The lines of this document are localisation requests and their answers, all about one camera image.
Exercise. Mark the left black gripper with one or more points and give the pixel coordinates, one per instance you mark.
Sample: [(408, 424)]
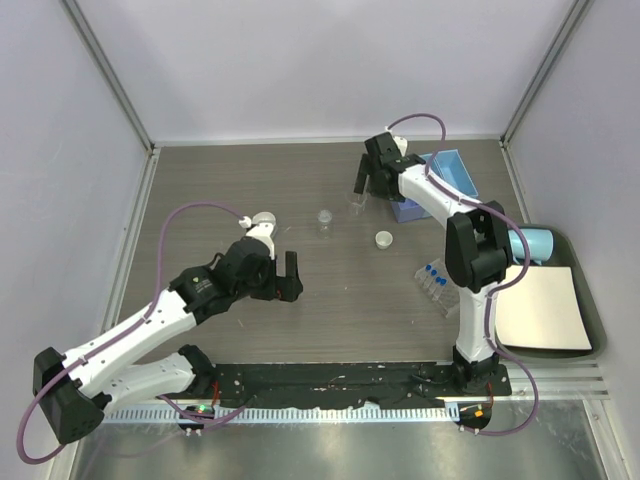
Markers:
[(285, 287)]

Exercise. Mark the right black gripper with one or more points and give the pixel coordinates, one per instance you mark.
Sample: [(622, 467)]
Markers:
[(368, 170)]

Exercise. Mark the glass beaker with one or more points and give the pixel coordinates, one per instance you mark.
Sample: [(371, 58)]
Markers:
[(356, 203)]

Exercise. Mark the purple-blue plastic bin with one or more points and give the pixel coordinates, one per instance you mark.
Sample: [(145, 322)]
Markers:
[(408, 211)]

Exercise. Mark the small glass bottle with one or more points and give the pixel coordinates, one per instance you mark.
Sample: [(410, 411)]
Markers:
[(325, 224)]

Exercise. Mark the white ceramic bowl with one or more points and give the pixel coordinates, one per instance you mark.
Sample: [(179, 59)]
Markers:
[(264, 217)]

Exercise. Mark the clear plastic tube rack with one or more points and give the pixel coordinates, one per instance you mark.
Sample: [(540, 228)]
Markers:
[(445, 299)]

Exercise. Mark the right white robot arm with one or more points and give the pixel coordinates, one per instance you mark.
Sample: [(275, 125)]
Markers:
[(477, 250)]

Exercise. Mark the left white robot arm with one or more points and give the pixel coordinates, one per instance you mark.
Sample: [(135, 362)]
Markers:
[(78, 388)]

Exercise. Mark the small white crucible cup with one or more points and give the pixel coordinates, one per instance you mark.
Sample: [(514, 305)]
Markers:
[(383, 239)]

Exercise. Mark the light blue right bin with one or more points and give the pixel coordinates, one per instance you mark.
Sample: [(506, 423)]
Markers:
[(449, 166)]

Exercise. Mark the light blue mug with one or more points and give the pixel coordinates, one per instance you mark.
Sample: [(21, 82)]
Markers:
[(540, 242)]

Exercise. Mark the dark green tray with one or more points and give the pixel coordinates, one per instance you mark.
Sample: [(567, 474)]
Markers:
[(568, 252)]

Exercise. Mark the white paper sheet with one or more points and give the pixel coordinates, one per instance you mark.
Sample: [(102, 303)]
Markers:
[(541, 312)]

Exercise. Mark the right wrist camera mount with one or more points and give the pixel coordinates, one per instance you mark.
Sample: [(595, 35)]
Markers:
[(400, 142)]

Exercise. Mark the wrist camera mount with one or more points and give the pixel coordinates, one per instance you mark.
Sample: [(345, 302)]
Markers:
[(263, 232), (400, 142)]

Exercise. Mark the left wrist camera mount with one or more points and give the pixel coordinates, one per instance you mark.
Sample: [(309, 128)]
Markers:
[(263, 232)]

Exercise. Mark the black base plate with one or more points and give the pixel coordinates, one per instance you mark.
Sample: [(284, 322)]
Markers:
[(338, 386)]

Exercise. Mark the slotted cable duct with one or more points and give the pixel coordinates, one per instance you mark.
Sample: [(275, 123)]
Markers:
[(156, 413)]

